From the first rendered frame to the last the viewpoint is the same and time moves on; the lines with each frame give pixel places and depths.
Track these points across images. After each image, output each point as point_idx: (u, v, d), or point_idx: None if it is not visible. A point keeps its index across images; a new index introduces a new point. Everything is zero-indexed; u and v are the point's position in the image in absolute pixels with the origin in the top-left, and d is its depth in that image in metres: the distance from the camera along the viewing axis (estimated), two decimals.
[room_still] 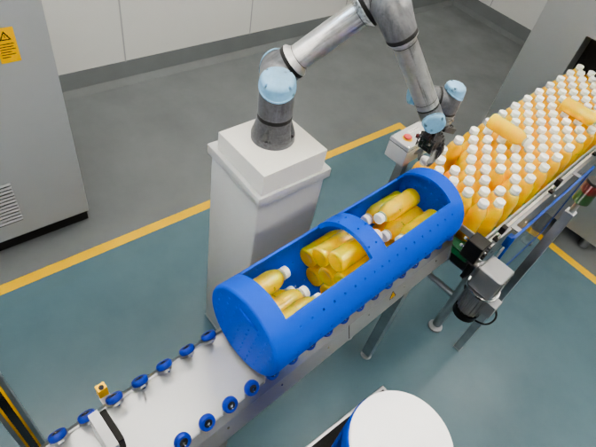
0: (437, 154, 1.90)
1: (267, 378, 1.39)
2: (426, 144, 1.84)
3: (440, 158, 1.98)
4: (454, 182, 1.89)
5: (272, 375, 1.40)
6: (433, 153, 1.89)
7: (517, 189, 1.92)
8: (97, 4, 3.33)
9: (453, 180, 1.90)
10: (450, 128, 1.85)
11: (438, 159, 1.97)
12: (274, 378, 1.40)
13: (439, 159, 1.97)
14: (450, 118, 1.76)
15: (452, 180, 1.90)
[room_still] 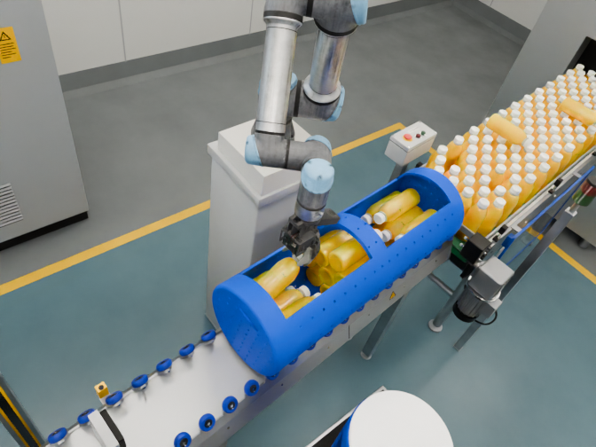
0: (312, 254, 1.34)
1: (267, 378, 1.39)
2: (290, 243, 1.28)
3: (440, 158, 1.98)
4: (454, 182, 1.89)
5: (272, 375, 1.40)
6: (305, 253, 1.34)
7: (517, 189, 1.92)
8: (97, 4, 3.33)
9: (453, 180, 1.90)
10: (327, 219, 1.30)
11: (438, 159, 1.97)
12: (274, 378, 1.40)
13: (439, 159, 1.97)
14: (317, 212, 1.20)
15: (452, 180, 1.90)
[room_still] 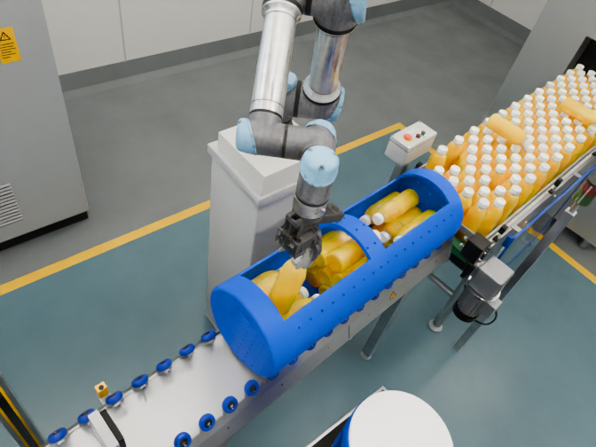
0: (313, 255, 1.18)
1: (268, 379, 1.39)
2: (287, 244, 1.12)
3: (299, 255, 1.24)
4: (454, 182, 1.89)
5: (273, 375, 1.40)
6: (305, 254, 1.17)
7: (517, 189, 1.92)
8: (97, 4, 3.33)
9: (453, 180, 1.90)
10: (330, 216, 1.13)
11: None
12: (275, 377, 1.40)
13: (297, 256, 1.23)
14: (319, 208, 1.04)
15: (452, 180, 1.90)
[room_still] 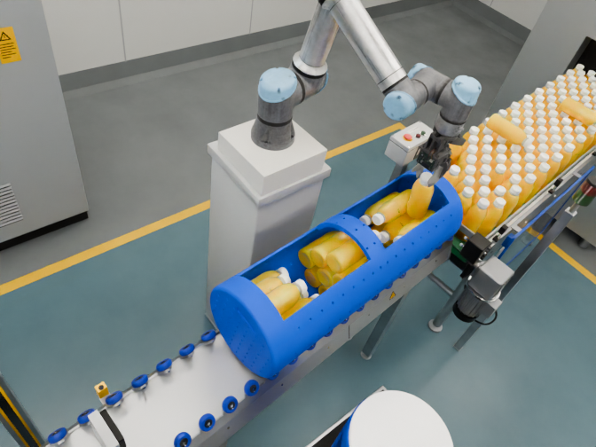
0: (442, 172, 1.47)
1: (269, 380, 1.39)
2: (427, 160, 1.41)
3: (301, 283, 1.39)
4: (427, 180, 1.52)
5: (273, 375, 1.40)
6: (435, 171, 1.46)
7: (517, 189, 1.92)
8: (97, 4, 3.33)
9: (426, 178, 1.53)
10: (459, 138, 1.43)
11: (302, 280, 1.38)
12: (276, 377, 1.40)
13: (302, 281, 1.38)
14: (459, 126, 1.33)
15: (424, 178, 1.53)
